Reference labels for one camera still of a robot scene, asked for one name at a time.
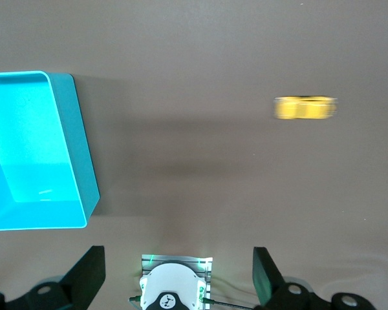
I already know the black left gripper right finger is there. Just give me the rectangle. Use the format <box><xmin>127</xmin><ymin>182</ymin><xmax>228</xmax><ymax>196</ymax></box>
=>
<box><xmin>252</xmin><ymin>247</ymin><xmax>316</xmax><ymax>310</ymax></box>

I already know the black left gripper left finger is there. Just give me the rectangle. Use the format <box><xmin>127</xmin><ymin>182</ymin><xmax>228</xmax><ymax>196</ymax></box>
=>
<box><xmin>6</xmin><ymin>245</ymin><xmax>106</xmax><ymax>310</ymax></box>

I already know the yellow beetle toy car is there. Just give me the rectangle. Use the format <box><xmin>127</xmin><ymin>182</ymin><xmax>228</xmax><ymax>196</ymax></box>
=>
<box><xmin>273</xmin><ymin>95</ymin><xmax>339</xmax><ymax>121</ymax></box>

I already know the brown table mat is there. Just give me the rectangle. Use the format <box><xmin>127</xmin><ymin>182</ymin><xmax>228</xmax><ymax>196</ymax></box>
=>
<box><xmin>0</xmin><ymin>0</ymin><xmax>388</xmax><ymax>310</ymax></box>

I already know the turquoise plastic bin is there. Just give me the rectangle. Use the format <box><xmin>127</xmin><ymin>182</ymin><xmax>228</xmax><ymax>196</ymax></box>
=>
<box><xmin>0</xmin><ymin>70</ymin><xmax>101</xmax><ymax>233</ymax></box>

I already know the long black base cable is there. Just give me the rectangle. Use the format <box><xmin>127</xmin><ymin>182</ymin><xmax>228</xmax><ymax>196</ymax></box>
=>
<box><xmin>202</xmin><ymin>298</ymin><xmax>257</xmax><ymax>308</ymax></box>

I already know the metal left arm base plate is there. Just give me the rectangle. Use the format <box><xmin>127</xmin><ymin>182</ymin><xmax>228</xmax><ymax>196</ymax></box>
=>
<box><xmin>140</xmin><ymin>254</ymin><xmax>214</xmax><ymax>310</ymax></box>

